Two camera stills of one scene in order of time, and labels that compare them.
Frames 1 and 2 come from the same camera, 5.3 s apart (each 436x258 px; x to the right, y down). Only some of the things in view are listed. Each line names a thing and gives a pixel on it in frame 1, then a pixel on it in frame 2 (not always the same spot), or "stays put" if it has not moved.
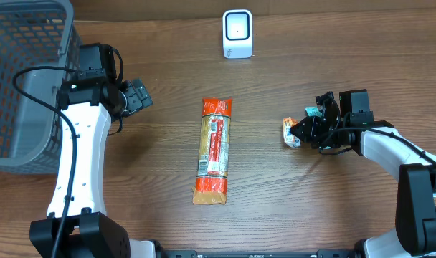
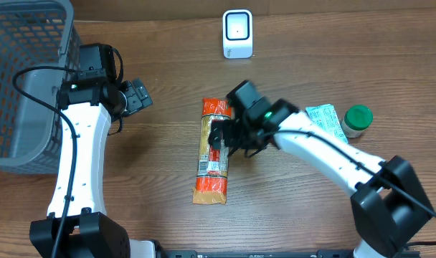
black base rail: (320, 254) stays put
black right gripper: (308, 135) to (220, 127)
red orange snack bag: (214, 152) stays put
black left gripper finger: (137, 95) stays put
